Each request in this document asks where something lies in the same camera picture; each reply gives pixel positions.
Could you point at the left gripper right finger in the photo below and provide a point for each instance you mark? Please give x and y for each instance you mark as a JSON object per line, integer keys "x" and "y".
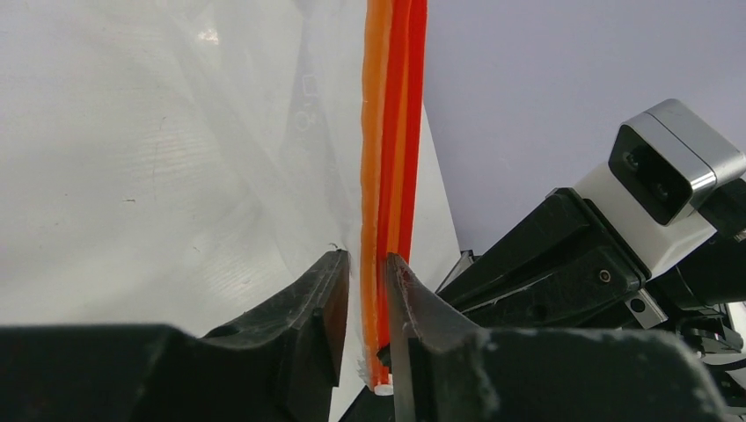
{"x": 447, "y": 368}

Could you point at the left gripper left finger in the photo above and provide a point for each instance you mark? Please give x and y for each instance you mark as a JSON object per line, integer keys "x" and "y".
{"x": 279, "y": 361}

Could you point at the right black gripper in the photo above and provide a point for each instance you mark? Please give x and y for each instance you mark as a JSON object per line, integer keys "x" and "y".
{"x": 566, "y": 265}

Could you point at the clear zip top bag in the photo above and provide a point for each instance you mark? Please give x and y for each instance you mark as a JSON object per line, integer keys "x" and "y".
{"x": 180, "y": 161}

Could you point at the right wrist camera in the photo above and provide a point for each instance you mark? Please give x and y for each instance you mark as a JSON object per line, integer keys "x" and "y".
{"x": 669, "y": 184}

